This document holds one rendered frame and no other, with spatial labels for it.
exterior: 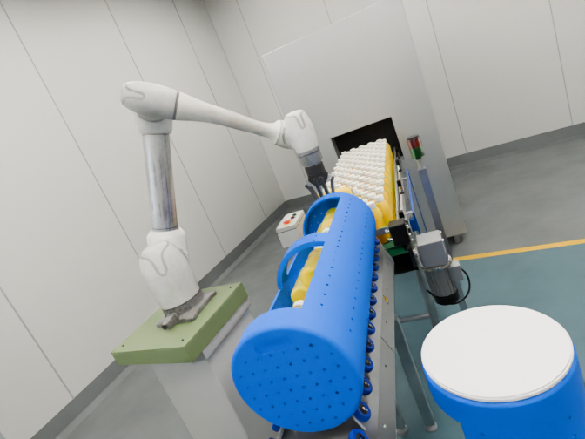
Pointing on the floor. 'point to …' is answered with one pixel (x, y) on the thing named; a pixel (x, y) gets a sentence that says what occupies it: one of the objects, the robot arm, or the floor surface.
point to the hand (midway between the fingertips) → (330, 209)
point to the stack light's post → (439, 223)
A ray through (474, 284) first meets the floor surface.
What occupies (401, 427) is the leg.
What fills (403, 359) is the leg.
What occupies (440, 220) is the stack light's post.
